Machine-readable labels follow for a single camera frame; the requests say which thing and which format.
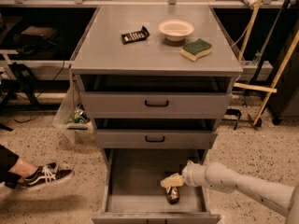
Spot green can in bag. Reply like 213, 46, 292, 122
74, 109, 88, 124

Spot grey bottom drawer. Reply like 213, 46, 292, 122
92, 149, 221, 224

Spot black white sneaker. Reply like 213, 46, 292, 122
21, 162, 75, 190

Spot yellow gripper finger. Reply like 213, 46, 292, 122
161, 173, 184, 189

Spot grey top drawer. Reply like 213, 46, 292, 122
78, 75, 232, 119

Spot grey drawer cabinet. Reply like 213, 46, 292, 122
69, 5, 243, 224

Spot green yellow sponge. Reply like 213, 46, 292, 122
180, 38, 212, 62

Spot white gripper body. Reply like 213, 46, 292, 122
181, 161, 206, 187

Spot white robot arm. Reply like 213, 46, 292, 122
161, 161, 299, 224

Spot person's leg black trousers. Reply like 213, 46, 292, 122
0, 145, 37, 189

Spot white bowl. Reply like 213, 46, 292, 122
158, 20, 194, 42

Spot clear plastic trash bag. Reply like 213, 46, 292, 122
51, 84, 95, 144

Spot wooden easel frame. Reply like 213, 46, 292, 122
235, 0, 299, 128

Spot black stand left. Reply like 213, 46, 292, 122
8, 63, 39, 106

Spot grey drawer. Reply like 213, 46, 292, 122
95, 119, 217, 149
78, 75, 232, 119
92, 149, 221, 224

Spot grey middle drawer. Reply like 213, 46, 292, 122
95, 119, 217, 149

